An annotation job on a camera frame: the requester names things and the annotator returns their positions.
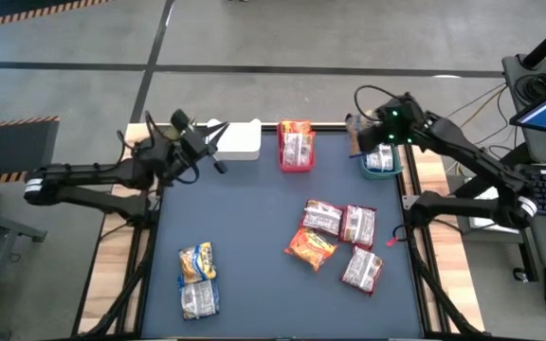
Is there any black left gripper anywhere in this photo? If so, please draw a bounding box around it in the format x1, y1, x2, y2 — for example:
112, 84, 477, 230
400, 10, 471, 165
156, 108, 230, 184

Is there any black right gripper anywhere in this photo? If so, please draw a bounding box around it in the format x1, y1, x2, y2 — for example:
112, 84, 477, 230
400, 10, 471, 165
357, 92, 428, 153

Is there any blue Maruchan ramen packet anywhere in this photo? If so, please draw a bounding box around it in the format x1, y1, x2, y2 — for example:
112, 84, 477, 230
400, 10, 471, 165
365, 144, 395, 172
177, 278, 221, 321
345, 112, 373, 160
177, 242, 218, 285

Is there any orange Maruchan ramen packet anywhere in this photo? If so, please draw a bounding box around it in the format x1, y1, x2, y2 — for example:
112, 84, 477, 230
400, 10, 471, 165
282, 132, 315, 168
284, 226, 339, 273
280, 119, 313, 136

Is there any red Maruchan ramen packet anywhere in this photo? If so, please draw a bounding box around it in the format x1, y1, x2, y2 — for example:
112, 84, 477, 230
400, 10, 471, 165
338, 204, 377, 251
340, 245, 384, 296
300, 198, 344, 237

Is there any white plastic bin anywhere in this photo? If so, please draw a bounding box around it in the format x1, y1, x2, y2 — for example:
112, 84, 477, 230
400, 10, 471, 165
205, 117, 263, 162

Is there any teal plastic bin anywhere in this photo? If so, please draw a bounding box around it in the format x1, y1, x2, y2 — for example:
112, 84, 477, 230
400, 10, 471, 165
358, 141, 404, 181

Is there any red plastic bin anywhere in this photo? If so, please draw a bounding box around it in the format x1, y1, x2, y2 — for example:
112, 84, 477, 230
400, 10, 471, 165
276, 120, 317, 174

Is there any white paper label sheet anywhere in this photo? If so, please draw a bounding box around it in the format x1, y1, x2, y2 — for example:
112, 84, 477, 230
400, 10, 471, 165
466, 187, 506, 231

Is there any grey metal control box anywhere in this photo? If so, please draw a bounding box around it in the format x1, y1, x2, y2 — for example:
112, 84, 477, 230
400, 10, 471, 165
446, 174, 525, 245

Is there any grey equipment cart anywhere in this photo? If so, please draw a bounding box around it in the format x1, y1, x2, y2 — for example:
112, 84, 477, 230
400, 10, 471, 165
500, 52, 546, 165

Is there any black hazard-striped floor mat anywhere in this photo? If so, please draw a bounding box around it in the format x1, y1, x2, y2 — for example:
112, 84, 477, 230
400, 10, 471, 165
0, 0, 113, 30
0, 116, 61, 186

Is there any grey metal desk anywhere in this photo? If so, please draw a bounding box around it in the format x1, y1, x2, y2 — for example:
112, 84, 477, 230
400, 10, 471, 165
0, 203, 49, 341

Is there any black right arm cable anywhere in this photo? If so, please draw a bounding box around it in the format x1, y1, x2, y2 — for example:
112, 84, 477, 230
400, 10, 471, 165
353, 83, 398, 120

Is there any black aluminium table frame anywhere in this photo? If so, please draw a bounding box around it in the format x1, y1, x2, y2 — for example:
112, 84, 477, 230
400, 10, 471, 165
71, 120, 487, 341

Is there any yellow floor cable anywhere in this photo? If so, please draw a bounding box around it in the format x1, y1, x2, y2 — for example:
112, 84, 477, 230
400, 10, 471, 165
436, 84, 509, 153

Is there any coiled black cable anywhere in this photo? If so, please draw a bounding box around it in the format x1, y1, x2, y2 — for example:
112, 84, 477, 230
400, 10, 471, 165
514, 73, 546, 103

